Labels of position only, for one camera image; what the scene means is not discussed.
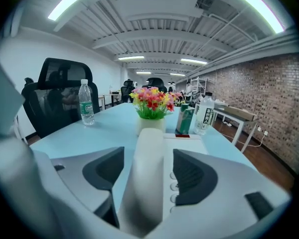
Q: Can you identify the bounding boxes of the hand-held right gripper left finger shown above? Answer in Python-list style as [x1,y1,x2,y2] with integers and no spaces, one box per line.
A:
[30,146,126,229]

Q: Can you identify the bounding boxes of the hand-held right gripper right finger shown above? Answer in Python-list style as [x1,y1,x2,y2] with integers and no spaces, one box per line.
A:
[172,148,293,224]

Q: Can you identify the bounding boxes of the white telephone handset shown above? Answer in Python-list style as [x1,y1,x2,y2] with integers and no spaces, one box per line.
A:
[117,127,165,235]

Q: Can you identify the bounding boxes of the white side table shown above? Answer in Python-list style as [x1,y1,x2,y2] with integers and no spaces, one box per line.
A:
[211,103,260,154]

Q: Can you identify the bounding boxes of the clear green-label water bottle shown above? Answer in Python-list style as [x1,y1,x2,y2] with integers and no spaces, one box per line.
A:
[78,78,96,126]

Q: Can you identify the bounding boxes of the flat cardboard box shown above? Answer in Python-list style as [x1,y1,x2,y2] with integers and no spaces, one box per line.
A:
[223,105,259,121]

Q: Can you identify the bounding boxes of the white-label drink bottle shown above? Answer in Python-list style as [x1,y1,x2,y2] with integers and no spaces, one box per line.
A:
[193,92,215,136]

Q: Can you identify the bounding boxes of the black mesh office chair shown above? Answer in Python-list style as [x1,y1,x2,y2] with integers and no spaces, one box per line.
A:
[142,77,168,93]
[20,57,101,139]
[120,79,133,104]

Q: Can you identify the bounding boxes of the green drink carton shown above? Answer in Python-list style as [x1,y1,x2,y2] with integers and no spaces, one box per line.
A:
[175,103,196,135]

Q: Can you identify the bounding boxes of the wooden background desk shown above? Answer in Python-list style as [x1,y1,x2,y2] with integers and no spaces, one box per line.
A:
[98,92,122,109]

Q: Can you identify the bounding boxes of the white metal rack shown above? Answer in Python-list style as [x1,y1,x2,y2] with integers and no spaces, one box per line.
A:
[188,76,210,100]

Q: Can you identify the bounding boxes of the white pot of artificial flowers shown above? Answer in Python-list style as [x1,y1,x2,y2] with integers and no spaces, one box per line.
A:
[129,86,180,137]

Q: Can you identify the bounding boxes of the ceiling air conditioner unit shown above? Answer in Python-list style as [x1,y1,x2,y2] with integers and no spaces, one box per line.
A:
[114,0,205,24]

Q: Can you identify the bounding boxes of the white power cable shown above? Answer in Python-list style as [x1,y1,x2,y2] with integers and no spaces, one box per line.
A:
[224,122,267,148]

